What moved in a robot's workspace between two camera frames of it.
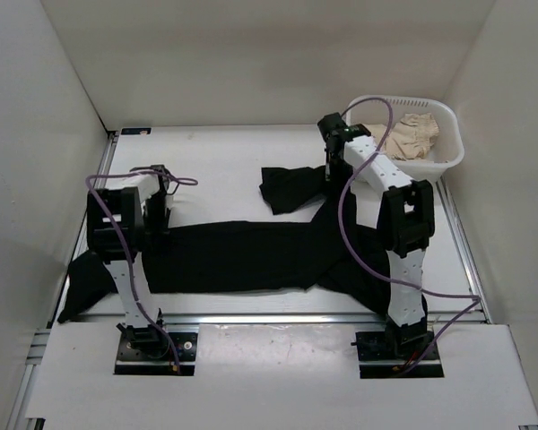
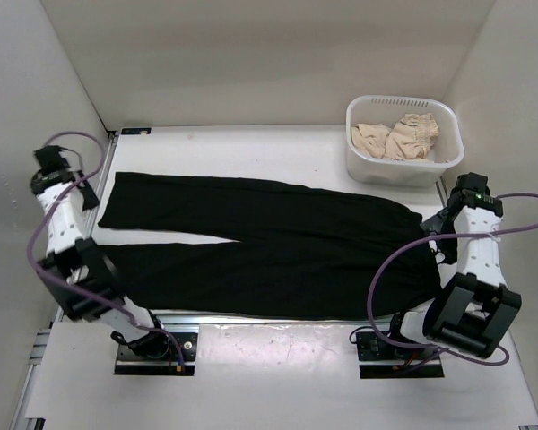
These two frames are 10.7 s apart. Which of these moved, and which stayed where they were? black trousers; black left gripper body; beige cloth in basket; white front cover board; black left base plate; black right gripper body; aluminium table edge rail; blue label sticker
Moved: black trousers; black right gripper body; black left gripper body
Stayed: aluminium table edge rail; beige cloth in basket; white front cover board; black left base plate; blue label sticker
